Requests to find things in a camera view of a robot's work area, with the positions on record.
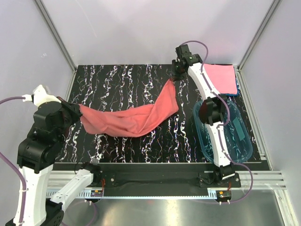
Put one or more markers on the slotted cable duct rail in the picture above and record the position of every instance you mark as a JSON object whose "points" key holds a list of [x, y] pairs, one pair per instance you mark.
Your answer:
{"points": [[94, 193]]}

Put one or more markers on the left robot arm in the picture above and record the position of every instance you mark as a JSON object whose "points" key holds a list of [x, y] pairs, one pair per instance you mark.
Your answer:
{"points": [[35, 160]]}

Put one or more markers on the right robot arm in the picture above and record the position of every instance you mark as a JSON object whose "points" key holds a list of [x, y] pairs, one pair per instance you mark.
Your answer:
{"points": [[214, 111]]}

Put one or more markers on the teal transparent plastic basket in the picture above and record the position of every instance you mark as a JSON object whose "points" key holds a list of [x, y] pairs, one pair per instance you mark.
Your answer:
{"points": [[236, 135]]}

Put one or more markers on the coral red t shirt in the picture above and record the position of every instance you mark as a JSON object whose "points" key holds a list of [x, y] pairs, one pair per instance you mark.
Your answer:
{"points": [[135, 121]]}

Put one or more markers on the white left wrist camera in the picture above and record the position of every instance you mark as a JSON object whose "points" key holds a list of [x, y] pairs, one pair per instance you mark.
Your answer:
{"points": [[40, 96]]}

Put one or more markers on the left aluminium frame post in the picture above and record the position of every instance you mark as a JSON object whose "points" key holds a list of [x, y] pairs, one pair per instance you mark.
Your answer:
{"points": [[51, 26]]}

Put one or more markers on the folded blue t shirt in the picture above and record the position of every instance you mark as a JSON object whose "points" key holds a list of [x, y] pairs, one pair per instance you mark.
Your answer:
{"points": [[230, 86]]}

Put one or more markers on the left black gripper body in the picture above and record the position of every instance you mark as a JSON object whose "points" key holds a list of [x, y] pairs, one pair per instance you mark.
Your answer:
{"points": [[72, 114]]}

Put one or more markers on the right aluminium frame post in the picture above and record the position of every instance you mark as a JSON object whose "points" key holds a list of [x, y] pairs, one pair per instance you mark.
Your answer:
{"points": [[262, 27]]}

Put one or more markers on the folded pink t shirt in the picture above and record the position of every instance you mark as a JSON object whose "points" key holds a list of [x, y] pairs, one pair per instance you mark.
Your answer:
{"points": [[217, 73]]}

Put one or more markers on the aluminium frame post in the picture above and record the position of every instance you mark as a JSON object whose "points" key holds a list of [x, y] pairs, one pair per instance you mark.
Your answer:
{"points": [[51, 26], [262, 27]]}

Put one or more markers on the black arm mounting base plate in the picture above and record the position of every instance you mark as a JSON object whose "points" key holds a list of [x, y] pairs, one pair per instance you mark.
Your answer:
{"points": [[162, 180]]}

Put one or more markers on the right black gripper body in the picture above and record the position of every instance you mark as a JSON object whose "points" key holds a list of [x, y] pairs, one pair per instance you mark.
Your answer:
{"points": [[177, 73]]}

